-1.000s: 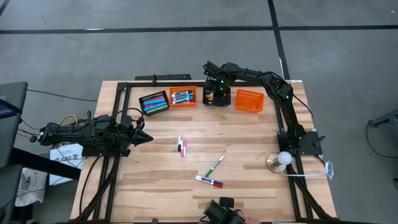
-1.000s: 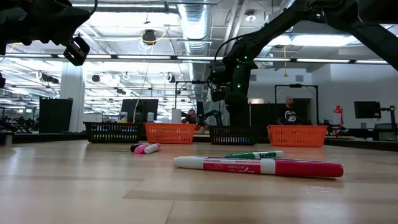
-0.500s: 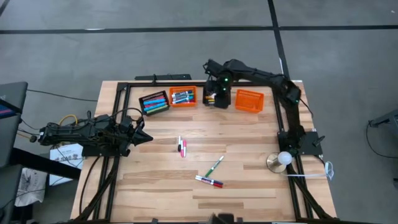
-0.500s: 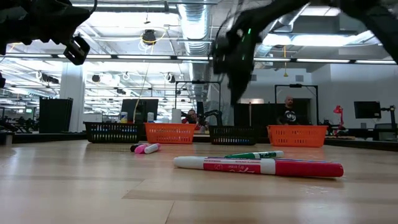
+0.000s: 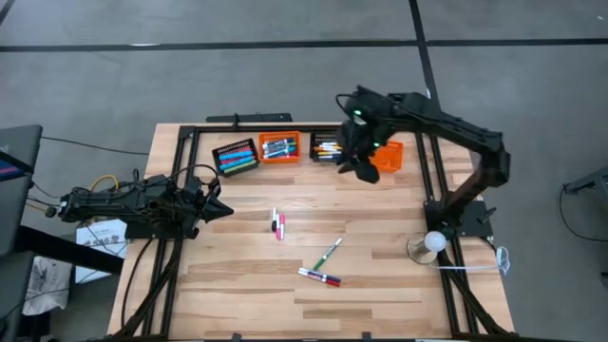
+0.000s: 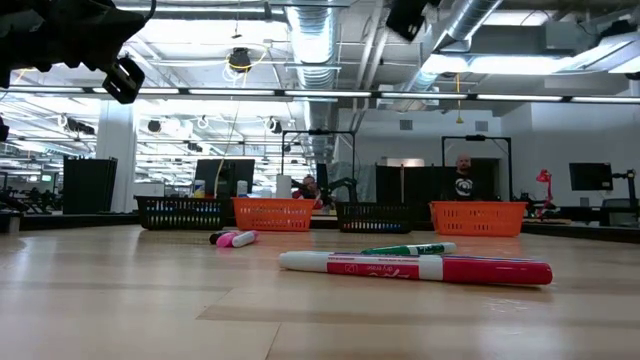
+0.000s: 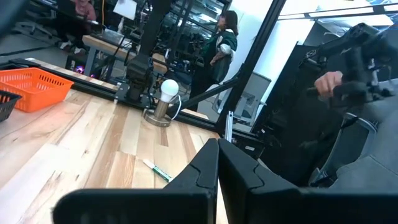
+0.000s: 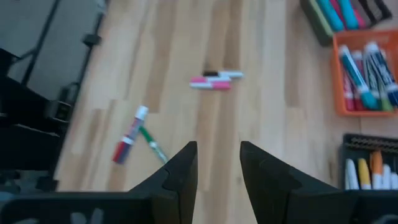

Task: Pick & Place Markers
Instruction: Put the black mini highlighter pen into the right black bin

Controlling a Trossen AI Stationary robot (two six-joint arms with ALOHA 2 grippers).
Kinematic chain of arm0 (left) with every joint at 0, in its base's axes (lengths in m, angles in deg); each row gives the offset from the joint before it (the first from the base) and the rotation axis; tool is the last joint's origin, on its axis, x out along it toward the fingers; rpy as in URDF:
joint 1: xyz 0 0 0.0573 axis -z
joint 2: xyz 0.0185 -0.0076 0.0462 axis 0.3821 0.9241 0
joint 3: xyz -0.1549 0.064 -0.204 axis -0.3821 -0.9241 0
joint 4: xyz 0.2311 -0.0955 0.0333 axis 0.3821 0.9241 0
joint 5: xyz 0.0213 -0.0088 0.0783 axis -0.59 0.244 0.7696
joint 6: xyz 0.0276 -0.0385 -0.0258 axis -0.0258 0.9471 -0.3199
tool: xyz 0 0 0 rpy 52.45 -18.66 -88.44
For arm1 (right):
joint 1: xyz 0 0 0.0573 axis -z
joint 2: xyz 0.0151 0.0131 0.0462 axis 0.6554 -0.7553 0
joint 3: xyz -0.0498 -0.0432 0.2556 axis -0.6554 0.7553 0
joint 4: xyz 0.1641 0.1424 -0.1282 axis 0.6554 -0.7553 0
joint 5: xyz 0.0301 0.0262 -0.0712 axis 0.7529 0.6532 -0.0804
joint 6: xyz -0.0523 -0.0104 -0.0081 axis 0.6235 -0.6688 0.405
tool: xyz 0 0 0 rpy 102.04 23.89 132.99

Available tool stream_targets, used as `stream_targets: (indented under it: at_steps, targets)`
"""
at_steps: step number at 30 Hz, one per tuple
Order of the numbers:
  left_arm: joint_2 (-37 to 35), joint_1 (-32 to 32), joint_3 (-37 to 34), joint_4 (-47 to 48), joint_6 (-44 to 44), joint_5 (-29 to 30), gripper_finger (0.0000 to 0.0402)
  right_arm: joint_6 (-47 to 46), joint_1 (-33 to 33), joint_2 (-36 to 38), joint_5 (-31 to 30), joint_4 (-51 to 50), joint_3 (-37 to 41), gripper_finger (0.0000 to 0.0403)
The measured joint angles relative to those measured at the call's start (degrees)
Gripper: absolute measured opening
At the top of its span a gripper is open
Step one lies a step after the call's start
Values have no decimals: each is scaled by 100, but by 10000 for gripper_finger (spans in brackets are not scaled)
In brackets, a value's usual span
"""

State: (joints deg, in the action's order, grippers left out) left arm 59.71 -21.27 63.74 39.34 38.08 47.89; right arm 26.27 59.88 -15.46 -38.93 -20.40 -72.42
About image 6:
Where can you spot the thin green marker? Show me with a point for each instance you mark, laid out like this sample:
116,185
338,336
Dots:
415,248

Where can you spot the thin black marker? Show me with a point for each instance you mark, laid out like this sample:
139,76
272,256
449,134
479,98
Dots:
214,238

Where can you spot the thin red marker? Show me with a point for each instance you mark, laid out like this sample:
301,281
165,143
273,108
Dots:
495,271

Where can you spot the black background robot arm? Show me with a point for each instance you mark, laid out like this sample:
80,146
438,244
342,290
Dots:
342,184
532,202

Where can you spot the black cabinet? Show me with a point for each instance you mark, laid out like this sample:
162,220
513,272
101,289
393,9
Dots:
90,185

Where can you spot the black partition screen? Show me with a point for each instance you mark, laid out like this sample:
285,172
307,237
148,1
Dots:
415,182

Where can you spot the person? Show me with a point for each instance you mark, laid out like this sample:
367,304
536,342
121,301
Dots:
464,185
307,189

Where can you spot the black plastic basket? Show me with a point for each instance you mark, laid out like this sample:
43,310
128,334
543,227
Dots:
182,215
375,220

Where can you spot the red desk lamp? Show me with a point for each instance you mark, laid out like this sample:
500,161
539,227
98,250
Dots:
543,176

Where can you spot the orange plastic basket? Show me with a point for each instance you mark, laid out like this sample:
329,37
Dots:
477,220
272,217

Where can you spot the black monitor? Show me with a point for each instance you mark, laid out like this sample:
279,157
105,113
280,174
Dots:
591,176
235,172

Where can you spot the silver air duct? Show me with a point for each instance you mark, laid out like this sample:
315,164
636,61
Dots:
470,20
315,50

